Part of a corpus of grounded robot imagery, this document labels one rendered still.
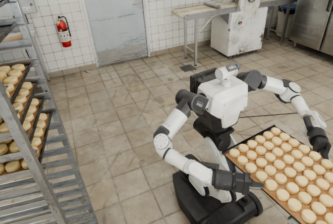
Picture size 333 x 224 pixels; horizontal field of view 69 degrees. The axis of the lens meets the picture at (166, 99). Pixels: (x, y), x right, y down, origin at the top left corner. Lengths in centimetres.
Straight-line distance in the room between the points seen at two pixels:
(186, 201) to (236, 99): 105
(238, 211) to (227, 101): 101
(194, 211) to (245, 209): 38
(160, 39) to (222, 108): 379
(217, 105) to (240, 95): 15
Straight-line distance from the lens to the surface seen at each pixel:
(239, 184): 118
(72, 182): 174
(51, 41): 463
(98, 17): 462
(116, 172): 262
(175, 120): 126
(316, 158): 141
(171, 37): 509
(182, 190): 219
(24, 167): 110
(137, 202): 236
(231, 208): 210
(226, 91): 136
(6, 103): 86
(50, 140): 151
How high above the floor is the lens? 192
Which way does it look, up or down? 33 degrees down
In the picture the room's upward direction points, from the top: 4 degrees counter-clockwise
